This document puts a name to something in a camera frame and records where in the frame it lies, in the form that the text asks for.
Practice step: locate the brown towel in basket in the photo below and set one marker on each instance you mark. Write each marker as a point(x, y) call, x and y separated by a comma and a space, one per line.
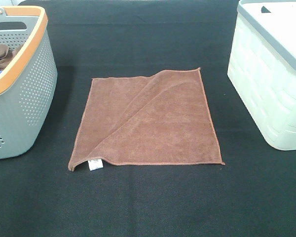
point(6, 55)

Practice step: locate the grey perforated laundry basket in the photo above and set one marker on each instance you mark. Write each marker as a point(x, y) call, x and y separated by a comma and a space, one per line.
point(28, 82)

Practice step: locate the black table cloth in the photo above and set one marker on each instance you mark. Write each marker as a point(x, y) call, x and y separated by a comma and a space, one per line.
point(252, 195)

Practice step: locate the white embossed storage bin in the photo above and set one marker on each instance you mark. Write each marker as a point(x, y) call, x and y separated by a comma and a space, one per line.
point(262, 67)

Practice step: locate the brown towel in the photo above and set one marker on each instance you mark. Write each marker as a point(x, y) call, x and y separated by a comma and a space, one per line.
point(163, 119)
point(6, 55)

